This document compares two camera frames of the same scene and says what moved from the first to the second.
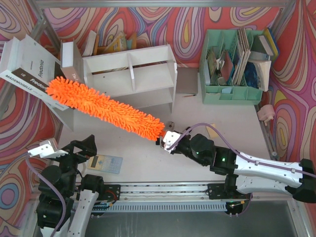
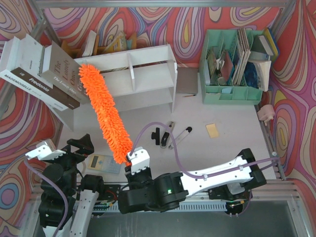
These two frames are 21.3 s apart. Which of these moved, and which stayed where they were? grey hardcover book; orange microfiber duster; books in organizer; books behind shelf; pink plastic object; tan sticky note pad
Moved: orange microfiber duster; grey hardcover book
Stayed: books in organizer; tan sticky note pad; books behind shelf; pink plastic object
